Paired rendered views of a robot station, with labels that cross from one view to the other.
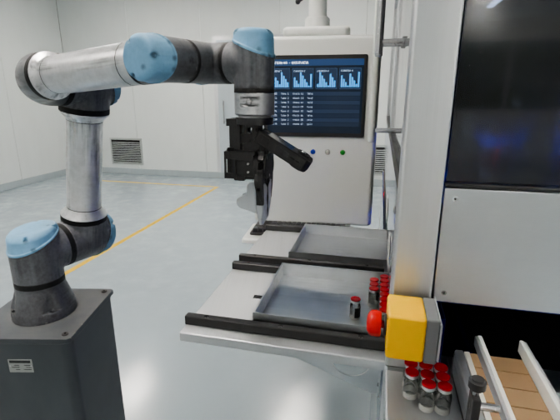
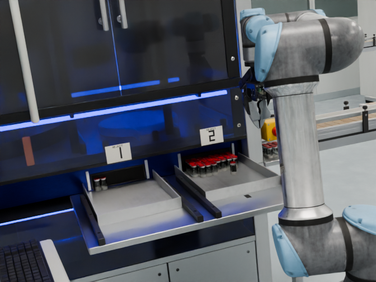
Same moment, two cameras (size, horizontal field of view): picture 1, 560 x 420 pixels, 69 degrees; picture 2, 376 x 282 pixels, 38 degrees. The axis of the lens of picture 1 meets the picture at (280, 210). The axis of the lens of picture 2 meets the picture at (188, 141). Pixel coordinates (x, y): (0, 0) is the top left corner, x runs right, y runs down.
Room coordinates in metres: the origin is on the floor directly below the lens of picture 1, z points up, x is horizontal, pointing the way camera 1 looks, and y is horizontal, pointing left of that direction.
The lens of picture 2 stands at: (1.82, 1.35, 1.49)
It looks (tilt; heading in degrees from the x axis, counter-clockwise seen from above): 14 degrees down; 240
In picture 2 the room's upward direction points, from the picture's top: 6 degrees counter-clockwise
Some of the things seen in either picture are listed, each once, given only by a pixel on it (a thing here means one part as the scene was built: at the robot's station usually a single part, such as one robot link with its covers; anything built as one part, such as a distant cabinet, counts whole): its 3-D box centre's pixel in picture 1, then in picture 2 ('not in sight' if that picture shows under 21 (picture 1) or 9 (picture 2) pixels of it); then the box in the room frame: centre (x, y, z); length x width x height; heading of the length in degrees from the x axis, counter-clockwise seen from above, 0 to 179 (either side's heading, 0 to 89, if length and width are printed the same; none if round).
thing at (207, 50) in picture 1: (204, 63); (264, 28); (0.83, 0.14, 1.39); 0.11 x 0.11 x 0.08; 60
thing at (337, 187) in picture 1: (314, 129); not in sight; (1.76, -0.15, 1.19); 0.50 x 0.19 x 0.78; 81
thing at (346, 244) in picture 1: (352, 246); (128, 194); (1.16, -0.22, 0.90); 0.34 x 0.26 x 0.04; 77
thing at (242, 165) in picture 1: (251, 148); (258, 80); (0.80, 0.06, 1.24); 0.09 x 0.08 x 0.12; 78
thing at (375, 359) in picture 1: (322, 275); (184, 198); (1.01, -0.11, 0.87); 0.70 x 0.48 x 0.02; 167
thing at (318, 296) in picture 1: (342, 299); (224, 174); (0.83, -0.14, 0.90); 0.34 x 0.26 x 0.04; 77
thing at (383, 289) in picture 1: (383, 301); (215, 166); (0.80, -0.23, 0.90); 0.18 x 0.02 x 0.05; 166
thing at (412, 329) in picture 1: (409, 327); (271, 128); (0.55, -0.20, 1.00); 0.08 x 0.07 x 0.07; 77
